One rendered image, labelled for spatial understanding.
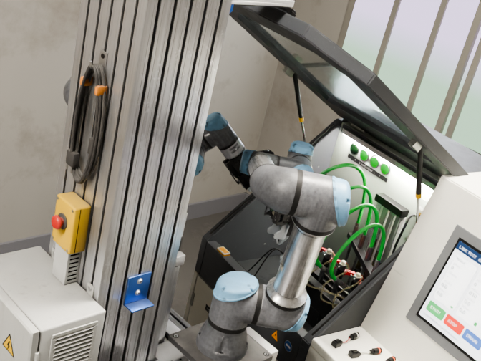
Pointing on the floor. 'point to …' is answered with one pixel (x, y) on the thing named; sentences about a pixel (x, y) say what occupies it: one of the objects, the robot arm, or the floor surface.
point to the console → (421, 270)
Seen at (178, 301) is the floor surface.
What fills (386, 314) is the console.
